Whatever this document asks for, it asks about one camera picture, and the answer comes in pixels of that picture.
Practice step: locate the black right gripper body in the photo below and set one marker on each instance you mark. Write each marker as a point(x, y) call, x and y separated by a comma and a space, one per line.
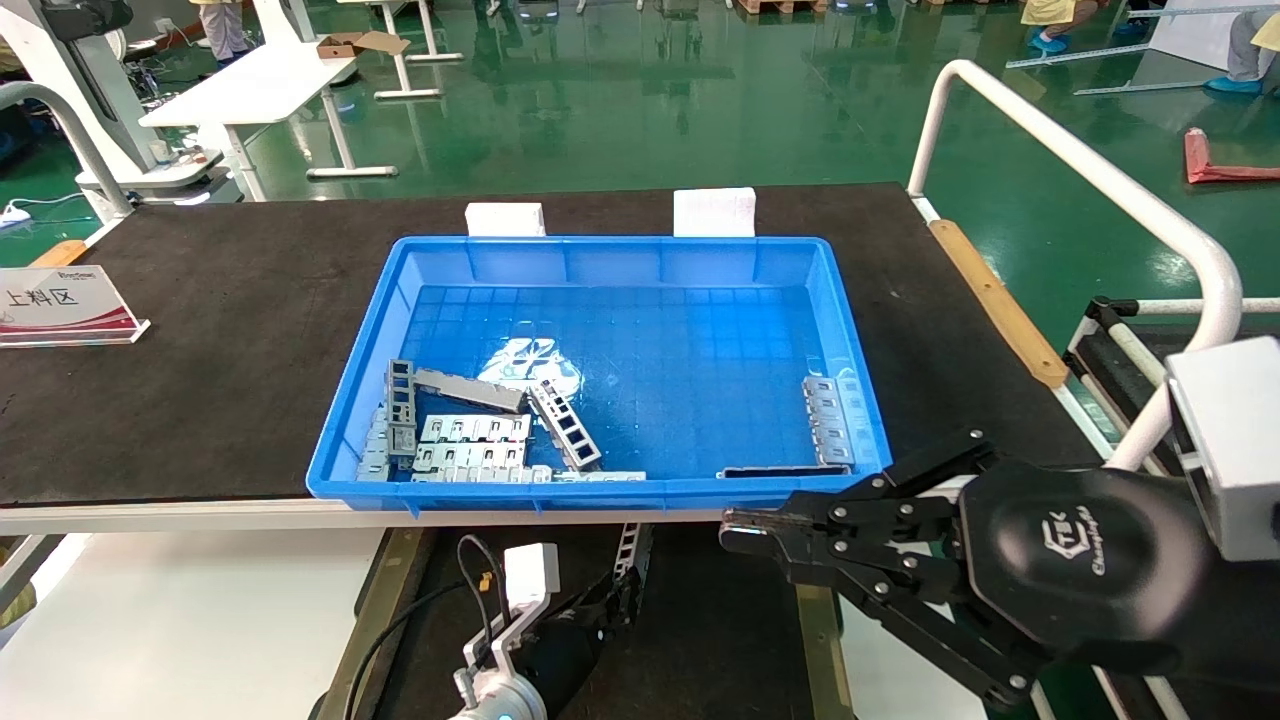
point(1085, 565)

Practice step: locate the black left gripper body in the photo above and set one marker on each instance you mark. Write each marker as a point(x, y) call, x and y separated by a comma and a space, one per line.
point(565, 650)

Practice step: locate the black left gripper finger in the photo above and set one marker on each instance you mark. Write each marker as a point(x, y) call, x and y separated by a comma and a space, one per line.
point(608, 597)
point(627, 610)

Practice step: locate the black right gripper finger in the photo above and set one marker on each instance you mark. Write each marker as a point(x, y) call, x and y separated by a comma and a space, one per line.
point(860, 508)
point(900, 595)

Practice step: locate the grey metal ladder bracket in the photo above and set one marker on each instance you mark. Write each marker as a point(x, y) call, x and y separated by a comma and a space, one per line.
point(401, 400)
point(565, 425)
point(630, 550)

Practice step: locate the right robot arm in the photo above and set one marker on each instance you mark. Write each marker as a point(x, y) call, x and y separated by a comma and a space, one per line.
point(1250, 630)

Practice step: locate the dark flat metal strip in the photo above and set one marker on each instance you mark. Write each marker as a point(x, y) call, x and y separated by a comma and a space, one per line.
point(780, 471)

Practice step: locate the long thin silver strip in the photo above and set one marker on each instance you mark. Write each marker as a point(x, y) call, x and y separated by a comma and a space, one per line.
point(560, 476)

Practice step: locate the slotted silver metal plate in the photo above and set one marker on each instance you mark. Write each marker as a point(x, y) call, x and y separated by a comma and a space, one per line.
point(470, 456)
point(475, 429)

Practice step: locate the black cart with white bars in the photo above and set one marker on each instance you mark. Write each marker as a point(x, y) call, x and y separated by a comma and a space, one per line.
point(1110, 360)

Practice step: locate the long wooden edge strip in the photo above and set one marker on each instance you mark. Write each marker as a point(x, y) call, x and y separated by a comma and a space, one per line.
point(1000, 305)

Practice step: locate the flat grey metal plate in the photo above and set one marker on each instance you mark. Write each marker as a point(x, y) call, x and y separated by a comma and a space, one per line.
point(470, 390)

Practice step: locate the blue plastic bin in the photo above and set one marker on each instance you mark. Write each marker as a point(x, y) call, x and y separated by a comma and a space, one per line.
point(700, 300)

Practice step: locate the white label card right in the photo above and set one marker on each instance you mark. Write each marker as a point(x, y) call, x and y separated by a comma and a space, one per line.
point(714, 212)

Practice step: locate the white label card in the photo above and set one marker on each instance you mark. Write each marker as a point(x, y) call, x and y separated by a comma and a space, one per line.
point(505, 220)
point(714, 212)

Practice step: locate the white tube railing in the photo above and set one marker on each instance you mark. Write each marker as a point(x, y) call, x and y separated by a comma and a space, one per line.
point(1100, 180)

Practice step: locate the white label card left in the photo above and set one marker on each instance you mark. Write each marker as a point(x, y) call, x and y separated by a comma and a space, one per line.
point(505, 220)

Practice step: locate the red angled object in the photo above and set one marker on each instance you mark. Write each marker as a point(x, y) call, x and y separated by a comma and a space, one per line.
point(1200, 160)

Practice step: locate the black table mat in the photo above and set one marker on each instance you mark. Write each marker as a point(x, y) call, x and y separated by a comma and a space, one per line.
point(200, 350)

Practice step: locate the aluminium profile bar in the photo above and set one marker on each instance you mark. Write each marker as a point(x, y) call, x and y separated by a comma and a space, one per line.
point(1140, 87)
point(1080, 55)

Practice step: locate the person with blue shoe covers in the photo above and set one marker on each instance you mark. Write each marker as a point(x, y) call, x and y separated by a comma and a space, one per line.
point(1050, 42)

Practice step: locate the wooden pallet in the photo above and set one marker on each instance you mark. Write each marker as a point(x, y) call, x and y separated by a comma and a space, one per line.
point(780, 6)

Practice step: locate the person in grey trousers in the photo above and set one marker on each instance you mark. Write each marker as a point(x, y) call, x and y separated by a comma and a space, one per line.
point(1250, 50)

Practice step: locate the white board panel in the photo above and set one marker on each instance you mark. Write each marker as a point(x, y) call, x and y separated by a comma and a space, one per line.
point(1200, 35)

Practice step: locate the acrylic sign with red print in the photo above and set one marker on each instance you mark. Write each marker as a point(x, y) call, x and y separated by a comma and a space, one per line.
point(65, 305)

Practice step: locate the open cardboard box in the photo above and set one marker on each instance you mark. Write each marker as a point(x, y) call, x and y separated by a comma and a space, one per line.
point(340, 45)

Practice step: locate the white work table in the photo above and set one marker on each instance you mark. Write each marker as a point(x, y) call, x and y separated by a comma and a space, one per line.
point(260, 85)

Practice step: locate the short wooden edge strip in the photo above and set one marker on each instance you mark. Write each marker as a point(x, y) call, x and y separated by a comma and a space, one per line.
point(60, 254)

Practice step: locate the person in yellow coat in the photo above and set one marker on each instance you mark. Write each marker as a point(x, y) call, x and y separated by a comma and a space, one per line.
point(225, 25)

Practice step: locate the white power strip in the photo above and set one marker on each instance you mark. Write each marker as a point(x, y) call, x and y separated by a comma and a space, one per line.
point(15, 213)

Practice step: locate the grey tube railing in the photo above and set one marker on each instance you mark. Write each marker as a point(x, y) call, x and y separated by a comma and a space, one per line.
point(70, 130)

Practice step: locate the white machine stand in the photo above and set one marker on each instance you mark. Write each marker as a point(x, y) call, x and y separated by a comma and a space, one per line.
point(90, 70)

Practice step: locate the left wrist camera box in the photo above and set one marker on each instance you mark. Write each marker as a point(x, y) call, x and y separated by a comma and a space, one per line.
point(530, 575)

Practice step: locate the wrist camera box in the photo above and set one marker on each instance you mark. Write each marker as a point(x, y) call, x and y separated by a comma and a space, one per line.
point(1235, 445)
point(530, 575)

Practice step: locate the slotted grey metal bracket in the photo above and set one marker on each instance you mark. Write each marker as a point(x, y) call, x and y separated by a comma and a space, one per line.
point(828, 420)

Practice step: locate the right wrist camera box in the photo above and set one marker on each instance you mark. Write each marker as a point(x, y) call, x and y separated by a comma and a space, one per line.
point(1235, 445)

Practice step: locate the small grey metal bracket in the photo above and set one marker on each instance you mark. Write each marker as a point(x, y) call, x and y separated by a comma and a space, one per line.
point(376, 445)

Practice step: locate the white table frame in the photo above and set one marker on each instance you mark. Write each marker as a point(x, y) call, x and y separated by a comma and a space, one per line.
point(405, 70)

